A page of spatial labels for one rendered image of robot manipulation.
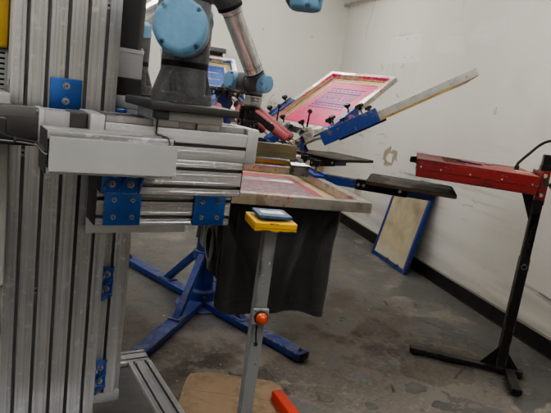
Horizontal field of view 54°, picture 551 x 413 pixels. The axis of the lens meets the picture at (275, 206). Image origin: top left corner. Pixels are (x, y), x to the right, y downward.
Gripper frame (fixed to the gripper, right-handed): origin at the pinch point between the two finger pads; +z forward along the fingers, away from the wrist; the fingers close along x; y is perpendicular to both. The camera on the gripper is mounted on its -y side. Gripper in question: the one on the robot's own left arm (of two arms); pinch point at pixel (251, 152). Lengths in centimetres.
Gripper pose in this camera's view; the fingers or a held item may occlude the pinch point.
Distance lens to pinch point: 241.6
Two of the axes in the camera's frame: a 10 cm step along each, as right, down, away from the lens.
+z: -1.3, 9.7, 2.0
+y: -9.5, -0.7, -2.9
